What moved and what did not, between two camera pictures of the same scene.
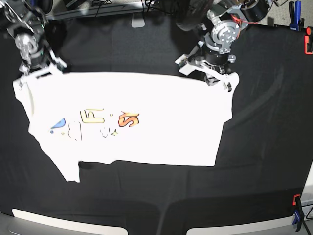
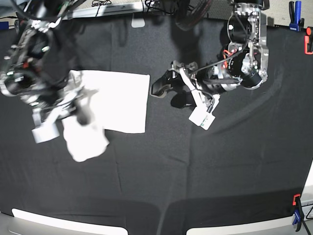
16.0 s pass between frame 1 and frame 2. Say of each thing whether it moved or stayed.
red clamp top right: stayed
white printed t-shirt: moved
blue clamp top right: stayed
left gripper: moved
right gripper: moved
